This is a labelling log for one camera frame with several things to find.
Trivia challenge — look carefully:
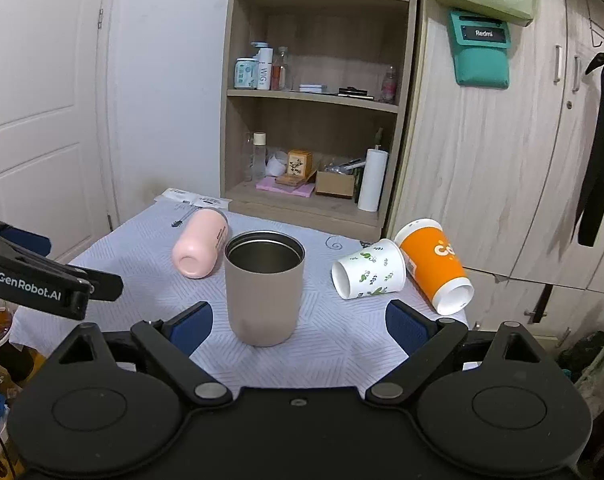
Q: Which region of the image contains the taupe metal tumbler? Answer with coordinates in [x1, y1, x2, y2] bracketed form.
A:
[224, 231, 305, 347]

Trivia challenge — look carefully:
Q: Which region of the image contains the orange paper cup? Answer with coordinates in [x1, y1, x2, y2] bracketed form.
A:
[394, 219, 474, 316]

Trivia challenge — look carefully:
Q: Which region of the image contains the white floral paper cup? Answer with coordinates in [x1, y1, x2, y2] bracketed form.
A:
[331, 238, 407, 300]

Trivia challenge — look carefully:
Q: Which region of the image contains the white door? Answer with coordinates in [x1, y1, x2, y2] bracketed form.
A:
[0, 0, 109, 262]

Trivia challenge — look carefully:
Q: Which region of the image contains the small cardboard box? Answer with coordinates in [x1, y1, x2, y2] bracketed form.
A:
[315, 171, 355, 198]

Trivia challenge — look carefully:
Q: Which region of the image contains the wooden wardrobe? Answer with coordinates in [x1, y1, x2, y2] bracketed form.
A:
[391, 0, 604, 346]

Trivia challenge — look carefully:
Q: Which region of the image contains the white paper towel roll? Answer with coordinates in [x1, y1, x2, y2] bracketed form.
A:
[357, 148, 389, 212]

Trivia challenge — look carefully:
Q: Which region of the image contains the pink foam pad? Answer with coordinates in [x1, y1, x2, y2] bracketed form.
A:
[255, 176, 315, 198]

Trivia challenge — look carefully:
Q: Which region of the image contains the clear bottle beige cap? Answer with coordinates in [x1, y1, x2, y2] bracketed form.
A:
[251, 132, 266, 182]

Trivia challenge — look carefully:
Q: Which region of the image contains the black ribbon bow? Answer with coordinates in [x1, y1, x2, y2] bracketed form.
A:
[574, 53, 604, 247]

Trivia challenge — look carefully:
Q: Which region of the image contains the small floral wooden box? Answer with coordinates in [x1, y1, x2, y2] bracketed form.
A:
[287, 150, 313, 180]

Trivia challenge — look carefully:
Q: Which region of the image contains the pink small bottle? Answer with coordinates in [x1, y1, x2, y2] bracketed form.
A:
[380, 65, 396, 104]

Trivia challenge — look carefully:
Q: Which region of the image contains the teal label jar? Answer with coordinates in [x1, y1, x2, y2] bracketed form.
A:
[234, 58, 258, 89]

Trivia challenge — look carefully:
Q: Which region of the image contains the clear glass red bottle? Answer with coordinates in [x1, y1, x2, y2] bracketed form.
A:
[270, 47, 291, 91]

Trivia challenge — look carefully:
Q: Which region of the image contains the white lotion bottle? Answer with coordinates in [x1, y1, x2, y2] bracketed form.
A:
[252, 41, 273, 90]

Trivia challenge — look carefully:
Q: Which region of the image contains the wooden shelf unit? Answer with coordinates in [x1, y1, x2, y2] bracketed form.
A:
[221, 0, 419, 242]

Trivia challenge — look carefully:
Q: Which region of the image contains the teal wall pouch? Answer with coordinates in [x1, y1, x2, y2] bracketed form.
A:
[448, 9, 511, 89]

